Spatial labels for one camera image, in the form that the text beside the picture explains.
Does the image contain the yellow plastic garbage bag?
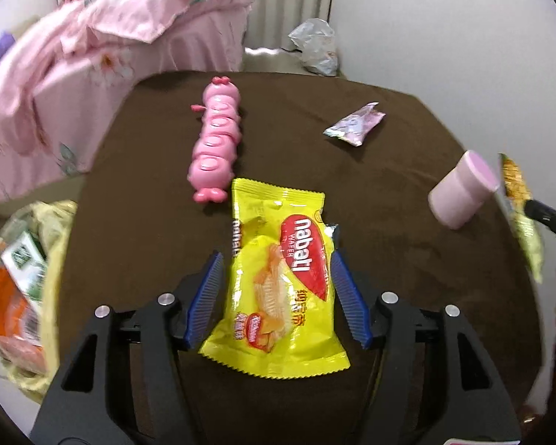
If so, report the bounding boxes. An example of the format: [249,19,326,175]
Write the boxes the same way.
[0,199,79,404]

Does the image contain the white plastic bag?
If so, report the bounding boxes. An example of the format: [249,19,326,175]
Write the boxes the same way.
[288,19,340,77]

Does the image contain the pink plastic cup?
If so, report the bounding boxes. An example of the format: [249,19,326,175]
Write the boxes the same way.
[427,149,501,231]

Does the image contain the yellow wafer packet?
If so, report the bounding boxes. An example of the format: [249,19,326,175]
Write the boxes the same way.
[198,177,351,379]

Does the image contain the small lilac wrapper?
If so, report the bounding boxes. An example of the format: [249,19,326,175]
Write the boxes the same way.
[323,102,386,148]

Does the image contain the pink caterpillar toy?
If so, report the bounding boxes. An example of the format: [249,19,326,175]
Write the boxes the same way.
[188,75,243,205]

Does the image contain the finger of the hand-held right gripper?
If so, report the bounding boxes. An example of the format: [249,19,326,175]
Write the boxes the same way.
[523,198,556,249]

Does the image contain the orange snack packet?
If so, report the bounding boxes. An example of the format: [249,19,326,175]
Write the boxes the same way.
[0,266,46,349]

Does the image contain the green white carton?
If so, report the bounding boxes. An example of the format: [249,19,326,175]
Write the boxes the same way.
[0,231,48,307]

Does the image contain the pink floral duvet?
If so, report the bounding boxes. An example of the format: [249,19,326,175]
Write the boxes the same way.
[0,0,255,158]

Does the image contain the bed with pink sheet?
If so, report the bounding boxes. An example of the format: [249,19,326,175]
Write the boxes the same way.
[0,0,255,210]

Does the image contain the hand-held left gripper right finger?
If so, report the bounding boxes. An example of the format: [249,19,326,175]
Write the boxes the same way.
[330,248,522,445]

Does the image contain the green yellow snack packet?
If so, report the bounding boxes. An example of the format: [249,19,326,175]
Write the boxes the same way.
[497,153,546,284]

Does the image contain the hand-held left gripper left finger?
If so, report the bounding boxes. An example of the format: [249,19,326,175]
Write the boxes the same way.
[30,250,225,445]

